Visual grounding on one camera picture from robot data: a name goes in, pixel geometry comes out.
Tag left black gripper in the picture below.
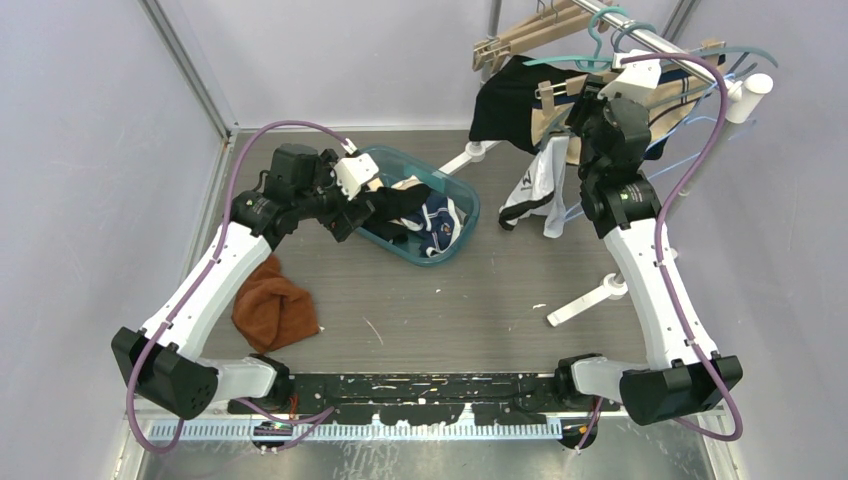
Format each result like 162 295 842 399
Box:
294 151 373 241

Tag black underwear beige waistband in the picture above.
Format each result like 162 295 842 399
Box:
360 184 431 244

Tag light blue wire hanger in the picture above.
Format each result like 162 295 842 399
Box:
563 72 743 220

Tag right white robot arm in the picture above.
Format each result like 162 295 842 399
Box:
554 75 743 425

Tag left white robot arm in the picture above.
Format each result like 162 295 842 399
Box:
111 143 379 420

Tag beige underwear navy trim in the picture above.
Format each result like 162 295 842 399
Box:
531 77 708 160

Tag teal plastic hanger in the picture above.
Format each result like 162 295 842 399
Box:
523 6 627 73

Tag white black underwear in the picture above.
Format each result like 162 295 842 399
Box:
498 135 571 239

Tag teal plastic basket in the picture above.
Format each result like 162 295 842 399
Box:
358 145 481 266

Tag brown towel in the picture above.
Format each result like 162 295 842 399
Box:
232 254 320 354

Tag wooden hangers at back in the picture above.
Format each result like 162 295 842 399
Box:
471 1 592 71

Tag white clothes rack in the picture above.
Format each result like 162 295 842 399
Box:
439 1 773 327

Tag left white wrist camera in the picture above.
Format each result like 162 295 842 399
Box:
333 153 379 201

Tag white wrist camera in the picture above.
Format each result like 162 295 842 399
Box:
333 153 379 201
597 49 662 104

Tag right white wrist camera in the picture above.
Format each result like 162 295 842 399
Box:
597 49 662 104

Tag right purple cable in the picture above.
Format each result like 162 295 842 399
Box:
616 52 745 443

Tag purple cable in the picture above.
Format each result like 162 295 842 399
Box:
616 52 745 443
125 119 359 456

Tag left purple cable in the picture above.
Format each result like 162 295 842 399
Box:
125 119 359 456

